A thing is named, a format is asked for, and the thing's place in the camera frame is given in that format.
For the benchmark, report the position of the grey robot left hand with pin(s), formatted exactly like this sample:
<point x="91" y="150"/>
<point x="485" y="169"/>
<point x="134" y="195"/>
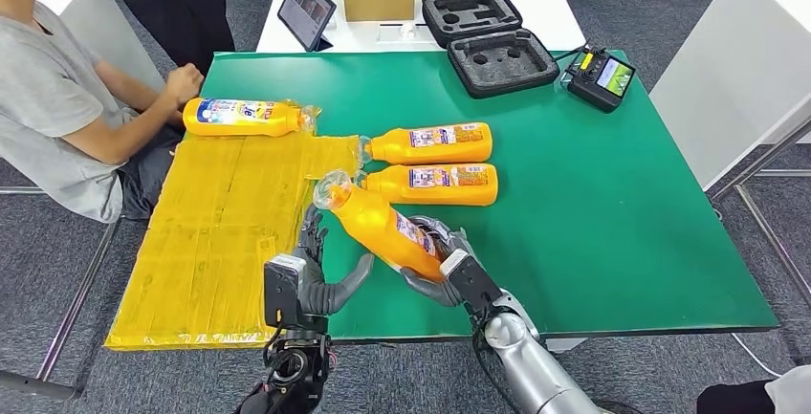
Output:
<point x="320" y="291"/>

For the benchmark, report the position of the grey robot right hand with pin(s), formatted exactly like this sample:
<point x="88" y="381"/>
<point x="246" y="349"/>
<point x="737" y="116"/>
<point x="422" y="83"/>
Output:
<point x="437" y="294"/>

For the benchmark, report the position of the orange detergent bottle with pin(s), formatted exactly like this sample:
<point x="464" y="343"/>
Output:
<point x="399" y="147"/>
<point x="393" y="186"/>
<point x="374" y="227"/>
<point x="279" y="121"/>

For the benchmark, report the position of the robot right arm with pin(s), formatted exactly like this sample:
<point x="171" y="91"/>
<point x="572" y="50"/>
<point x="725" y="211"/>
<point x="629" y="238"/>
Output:
<point x="532" y="367"/>

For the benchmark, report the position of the yellow taped cardboard mat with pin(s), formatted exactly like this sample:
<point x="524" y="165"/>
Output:
<point x="215" y="240"/>

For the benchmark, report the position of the black foam-lined carrying case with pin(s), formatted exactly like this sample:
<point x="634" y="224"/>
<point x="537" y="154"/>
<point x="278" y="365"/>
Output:
<point x="500" y="59"/>

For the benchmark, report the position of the small white packet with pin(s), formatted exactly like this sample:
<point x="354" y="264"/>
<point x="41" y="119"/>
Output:
<point x="405" y="32"/>

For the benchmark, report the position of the black remote controller with screen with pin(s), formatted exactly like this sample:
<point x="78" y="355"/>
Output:
<point x="599" y="83"/>

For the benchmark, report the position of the black tablet with stand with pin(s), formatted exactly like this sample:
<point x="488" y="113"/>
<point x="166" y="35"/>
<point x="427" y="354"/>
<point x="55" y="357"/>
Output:
<point x="305" y="9"/>

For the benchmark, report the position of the standing person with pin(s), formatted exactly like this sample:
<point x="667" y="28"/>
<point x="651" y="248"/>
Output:
<point x="177" y="6"/>

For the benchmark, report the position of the seated person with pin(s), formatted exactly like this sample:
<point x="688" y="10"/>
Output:
<point x="50" y="113"/>

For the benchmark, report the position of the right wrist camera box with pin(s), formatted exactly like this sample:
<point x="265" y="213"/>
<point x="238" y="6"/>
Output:
<point x="469" y="281"/>

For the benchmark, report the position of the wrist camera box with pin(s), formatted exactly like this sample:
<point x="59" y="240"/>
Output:
<point x="282" y="291"/>
<point x="469" y="281"/>

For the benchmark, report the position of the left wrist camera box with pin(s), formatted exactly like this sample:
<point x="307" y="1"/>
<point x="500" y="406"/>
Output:
<point x="282" y="291"/>

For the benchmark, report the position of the metal table leg frame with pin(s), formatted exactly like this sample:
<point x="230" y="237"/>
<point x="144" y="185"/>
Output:
<point x="767" y="234"/>
<point x="70" y="316"/>

